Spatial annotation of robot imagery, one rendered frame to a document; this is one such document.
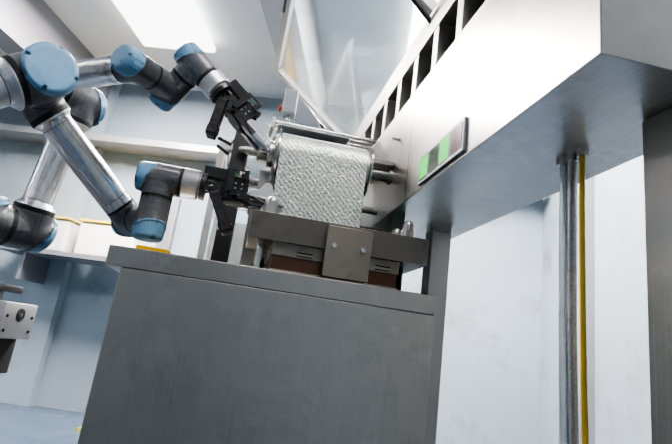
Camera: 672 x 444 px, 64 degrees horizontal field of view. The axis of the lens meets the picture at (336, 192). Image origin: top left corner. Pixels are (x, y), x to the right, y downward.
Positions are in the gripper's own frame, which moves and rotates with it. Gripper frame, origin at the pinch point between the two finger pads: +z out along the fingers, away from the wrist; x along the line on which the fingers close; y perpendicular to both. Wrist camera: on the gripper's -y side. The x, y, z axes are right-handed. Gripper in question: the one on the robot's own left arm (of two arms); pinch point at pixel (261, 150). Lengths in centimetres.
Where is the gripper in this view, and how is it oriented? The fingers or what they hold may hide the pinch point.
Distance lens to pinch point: 147.2
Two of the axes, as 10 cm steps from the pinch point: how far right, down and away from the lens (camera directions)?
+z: 6.6, 7.5, -0.6
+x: -1.9, 2.5, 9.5
